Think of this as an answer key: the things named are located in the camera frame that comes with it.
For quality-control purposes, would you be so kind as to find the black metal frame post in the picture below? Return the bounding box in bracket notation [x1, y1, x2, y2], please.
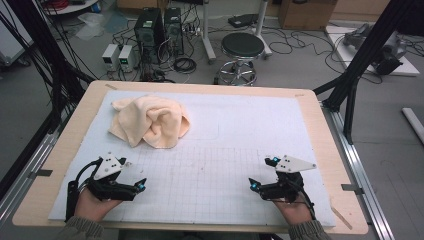
[313, 0, 424, 145]

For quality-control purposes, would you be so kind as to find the white floor board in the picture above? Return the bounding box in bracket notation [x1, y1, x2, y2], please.
[324, 24, 421, 77]

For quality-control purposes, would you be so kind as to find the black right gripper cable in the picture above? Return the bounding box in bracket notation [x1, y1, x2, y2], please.
[293, 181, 317, 221]

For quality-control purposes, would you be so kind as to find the black frame post with cables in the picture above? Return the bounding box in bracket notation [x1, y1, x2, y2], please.
[0, 0, 96, 134]

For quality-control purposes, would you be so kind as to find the person's left hand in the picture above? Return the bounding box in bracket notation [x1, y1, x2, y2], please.
[74, 188, 123, 223]

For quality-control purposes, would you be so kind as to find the clear plastic sheet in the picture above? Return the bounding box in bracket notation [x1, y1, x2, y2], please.
[74, 11, 129, 41]

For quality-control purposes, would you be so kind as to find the white panel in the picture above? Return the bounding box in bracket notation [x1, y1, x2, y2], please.
[0, 0, 34, 66]

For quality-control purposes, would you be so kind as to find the coiled black cable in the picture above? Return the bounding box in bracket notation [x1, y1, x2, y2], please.
[172, 57, 198, 75]

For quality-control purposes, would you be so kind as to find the red cable bundle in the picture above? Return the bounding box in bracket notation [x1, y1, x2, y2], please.
[43, 0, 69, 10]

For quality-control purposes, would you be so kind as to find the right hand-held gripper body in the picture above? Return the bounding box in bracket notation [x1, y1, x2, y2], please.
[266, 154, 318, 204]

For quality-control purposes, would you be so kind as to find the white stand leg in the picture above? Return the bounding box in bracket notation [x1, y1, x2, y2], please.
[199, 0, 218, 64]
[253, 0, 273, 59]

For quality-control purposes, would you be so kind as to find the grey machine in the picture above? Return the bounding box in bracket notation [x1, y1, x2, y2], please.
[343, 23, 408, 76]

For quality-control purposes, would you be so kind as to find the peach towel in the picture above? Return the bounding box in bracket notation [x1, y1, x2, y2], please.
[108, 94, 192, 150]

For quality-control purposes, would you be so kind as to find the aluminium rail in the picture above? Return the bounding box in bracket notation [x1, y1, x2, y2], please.
[321, 101, 396, 240]
[0, 133, 59, 224]

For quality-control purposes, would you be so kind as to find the white tube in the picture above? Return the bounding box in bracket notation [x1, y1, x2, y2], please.
[401, 107, 424, 145]

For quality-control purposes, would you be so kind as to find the narrow black computer tower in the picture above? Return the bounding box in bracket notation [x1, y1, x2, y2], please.
[163, 8, 185, 56]

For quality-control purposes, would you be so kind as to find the black round stool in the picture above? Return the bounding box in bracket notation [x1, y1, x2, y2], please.
[218, 32, 266, 87]

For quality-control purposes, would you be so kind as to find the person's right hand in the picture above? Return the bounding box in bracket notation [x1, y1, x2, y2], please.
[271, 196, 316, 226]

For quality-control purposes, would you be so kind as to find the flat black device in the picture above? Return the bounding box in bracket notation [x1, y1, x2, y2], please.
[228, 13, 259, 29]

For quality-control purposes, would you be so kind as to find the white power supply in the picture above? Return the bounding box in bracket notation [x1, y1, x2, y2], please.
[118, 44, 137, 73]
[101, 43, 120, 72]

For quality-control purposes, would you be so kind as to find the white round table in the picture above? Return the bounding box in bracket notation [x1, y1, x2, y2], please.
[41, 0, 99, 16]

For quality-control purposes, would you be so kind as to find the wide black computer tower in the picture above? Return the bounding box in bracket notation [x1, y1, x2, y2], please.
[133, 8, 165, 64]

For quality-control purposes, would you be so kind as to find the cardboard box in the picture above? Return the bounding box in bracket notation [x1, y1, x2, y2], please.
[278, 0, 338, 32]

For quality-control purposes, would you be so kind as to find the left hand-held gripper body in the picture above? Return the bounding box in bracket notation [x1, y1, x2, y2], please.
[79, 152, 134, 202]

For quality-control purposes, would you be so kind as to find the grey metal bracket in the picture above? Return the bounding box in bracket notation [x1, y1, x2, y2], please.
[340, 183, 365, 196]
[28, 169, 54, 179]

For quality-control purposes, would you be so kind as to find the white grid mat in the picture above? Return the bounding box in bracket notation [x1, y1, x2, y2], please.
[48, 89, 337, 228]

